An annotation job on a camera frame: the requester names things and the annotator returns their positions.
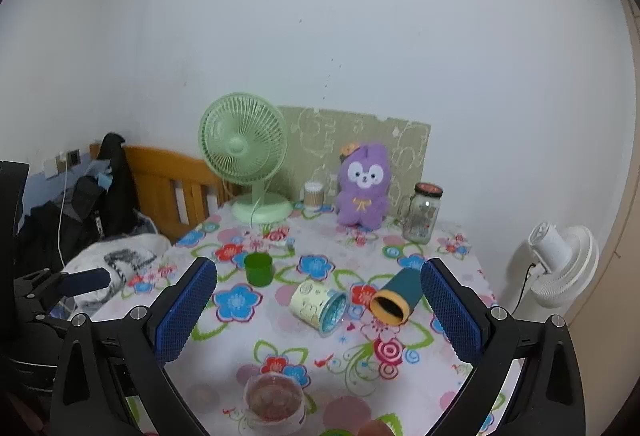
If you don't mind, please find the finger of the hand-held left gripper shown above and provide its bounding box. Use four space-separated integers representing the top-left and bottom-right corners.
14 267 112 317

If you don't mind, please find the dark cloth pile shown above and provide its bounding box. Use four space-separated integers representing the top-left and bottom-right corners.
17 176 103 271

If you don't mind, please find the teal cup with orange rim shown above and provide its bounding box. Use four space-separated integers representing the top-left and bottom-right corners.
369 268 426 325

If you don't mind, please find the white floor fan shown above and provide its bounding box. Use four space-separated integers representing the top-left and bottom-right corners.
527 222 600 309

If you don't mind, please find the green desk fan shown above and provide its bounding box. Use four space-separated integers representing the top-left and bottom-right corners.
198 92 294 224

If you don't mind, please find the black chair back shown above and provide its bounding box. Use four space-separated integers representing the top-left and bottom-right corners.
0 161 30 241

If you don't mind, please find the clear plastic cup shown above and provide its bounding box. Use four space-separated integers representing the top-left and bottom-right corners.
243 372 307 432

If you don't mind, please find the black jacket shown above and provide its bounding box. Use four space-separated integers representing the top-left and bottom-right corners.
94 133 157 239

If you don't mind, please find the cotton swab container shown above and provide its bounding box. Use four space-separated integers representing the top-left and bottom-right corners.
303 181 326 207

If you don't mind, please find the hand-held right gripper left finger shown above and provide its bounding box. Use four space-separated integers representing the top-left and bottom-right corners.
49 257 218 436

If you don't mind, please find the purple plush toy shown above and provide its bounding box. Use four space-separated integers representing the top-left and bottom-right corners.
334 142 393 231

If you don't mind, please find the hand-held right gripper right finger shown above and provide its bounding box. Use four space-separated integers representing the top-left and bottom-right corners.
420 258 587 436

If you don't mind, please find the cream patterned cup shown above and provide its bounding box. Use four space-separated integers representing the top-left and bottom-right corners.
290 280 349 336

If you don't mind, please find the pink round object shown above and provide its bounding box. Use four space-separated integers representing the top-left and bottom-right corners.
357 420 396 436

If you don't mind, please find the white charging cable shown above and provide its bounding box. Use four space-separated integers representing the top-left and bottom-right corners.
56 155 71 269

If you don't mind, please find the floral tablecloth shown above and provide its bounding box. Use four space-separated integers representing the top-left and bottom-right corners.
90 201 521 436

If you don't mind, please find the white printed cloth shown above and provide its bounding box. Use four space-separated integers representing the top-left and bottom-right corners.
62 233 173 311

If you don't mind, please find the glass jar with dark lid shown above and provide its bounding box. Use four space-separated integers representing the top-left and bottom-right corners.
402 182 444 245

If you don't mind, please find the green patterned board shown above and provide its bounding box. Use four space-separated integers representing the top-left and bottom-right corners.
277 106 432 217

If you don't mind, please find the wall socket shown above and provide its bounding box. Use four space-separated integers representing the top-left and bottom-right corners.
44 149 82 180

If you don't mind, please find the green cup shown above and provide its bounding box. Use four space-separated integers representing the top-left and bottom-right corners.
244 252 274 287

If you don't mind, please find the black fan cable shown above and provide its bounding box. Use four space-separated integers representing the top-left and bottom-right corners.
510 261 537 317

